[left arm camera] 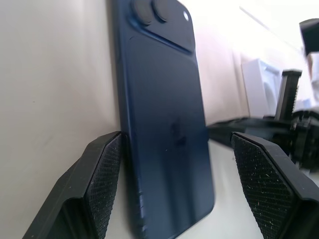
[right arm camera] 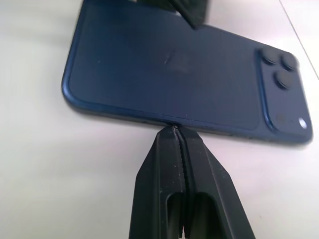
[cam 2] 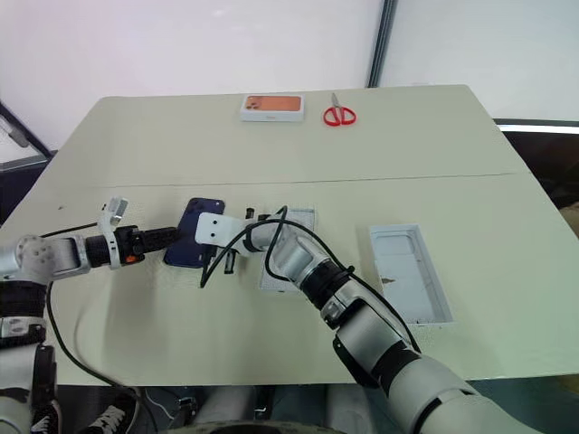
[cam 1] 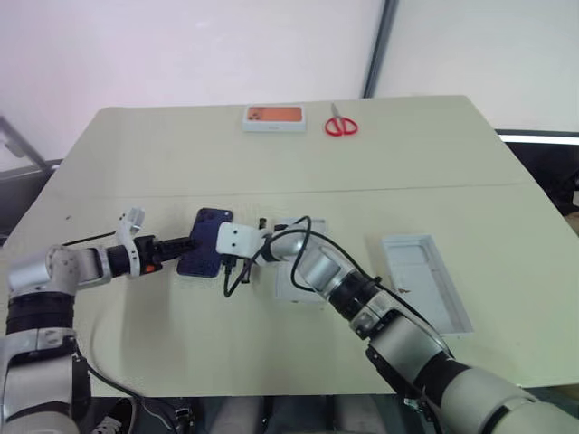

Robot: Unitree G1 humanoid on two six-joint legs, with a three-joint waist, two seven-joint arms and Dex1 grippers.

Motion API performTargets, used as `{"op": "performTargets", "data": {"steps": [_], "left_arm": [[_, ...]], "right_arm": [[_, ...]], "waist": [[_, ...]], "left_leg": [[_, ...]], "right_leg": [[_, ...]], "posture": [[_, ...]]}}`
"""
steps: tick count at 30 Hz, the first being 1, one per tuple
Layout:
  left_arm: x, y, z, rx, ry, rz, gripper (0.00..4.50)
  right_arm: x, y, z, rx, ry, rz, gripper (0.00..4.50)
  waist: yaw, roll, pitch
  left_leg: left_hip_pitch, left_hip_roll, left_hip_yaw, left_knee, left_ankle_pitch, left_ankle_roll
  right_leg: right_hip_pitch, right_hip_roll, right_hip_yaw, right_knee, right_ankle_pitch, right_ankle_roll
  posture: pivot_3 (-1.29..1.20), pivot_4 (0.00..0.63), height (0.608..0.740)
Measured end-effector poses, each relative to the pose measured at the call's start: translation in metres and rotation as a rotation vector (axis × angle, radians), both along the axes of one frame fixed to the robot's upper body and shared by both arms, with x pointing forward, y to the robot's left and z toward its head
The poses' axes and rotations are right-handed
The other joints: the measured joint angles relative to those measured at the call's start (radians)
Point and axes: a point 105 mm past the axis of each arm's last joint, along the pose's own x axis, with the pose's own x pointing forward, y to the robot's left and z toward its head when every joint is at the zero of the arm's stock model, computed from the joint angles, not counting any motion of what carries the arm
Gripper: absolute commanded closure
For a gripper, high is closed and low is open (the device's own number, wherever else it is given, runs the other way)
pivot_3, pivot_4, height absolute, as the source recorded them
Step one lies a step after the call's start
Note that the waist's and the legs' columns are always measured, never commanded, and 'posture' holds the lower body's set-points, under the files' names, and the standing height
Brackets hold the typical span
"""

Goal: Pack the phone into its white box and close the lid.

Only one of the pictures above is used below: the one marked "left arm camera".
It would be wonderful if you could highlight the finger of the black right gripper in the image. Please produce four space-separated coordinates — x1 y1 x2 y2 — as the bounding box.
207 117 277 148
274 70 303 120

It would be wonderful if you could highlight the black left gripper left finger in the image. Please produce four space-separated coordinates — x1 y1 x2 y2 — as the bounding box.
21 131 123 239

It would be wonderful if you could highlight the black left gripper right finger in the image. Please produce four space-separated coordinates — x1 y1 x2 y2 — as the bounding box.
230 131 319 239

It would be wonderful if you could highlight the dark blue smartphone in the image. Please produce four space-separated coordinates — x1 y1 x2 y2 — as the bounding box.
109 0 216 239

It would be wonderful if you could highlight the white phone box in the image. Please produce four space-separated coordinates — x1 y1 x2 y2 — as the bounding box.
241 57 284 118

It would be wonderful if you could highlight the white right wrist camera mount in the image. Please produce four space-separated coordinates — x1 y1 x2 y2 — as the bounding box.
305 51 319 100

